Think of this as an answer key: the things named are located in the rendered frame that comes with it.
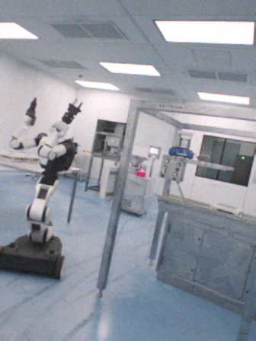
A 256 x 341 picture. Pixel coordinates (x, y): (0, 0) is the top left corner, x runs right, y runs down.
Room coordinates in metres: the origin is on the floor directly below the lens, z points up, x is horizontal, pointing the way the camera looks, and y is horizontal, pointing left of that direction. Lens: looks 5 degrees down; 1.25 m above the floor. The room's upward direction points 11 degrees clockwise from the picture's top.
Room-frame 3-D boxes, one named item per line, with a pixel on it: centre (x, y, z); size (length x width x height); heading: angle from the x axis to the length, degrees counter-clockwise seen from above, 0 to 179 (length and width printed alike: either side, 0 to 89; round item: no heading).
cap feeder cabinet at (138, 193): (5.51, -0.18, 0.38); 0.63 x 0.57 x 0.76; 68
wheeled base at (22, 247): (2.57, 0.73, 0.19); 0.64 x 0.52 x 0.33; 5
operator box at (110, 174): (2.16, 0.12, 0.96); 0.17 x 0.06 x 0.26; 150
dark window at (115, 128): (8.62, 0.67, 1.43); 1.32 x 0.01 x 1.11; 68
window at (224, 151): (7.34, -2.45, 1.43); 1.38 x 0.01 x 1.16; 68
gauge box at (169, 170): (2.69, -0.42, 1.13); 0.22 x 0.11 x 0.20; 60
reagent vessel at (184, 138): (2.76, -0.48, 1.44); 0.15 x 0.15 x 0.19
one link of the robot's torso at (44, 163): (2.64, 0.71, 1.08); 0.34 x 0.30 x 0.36; 49
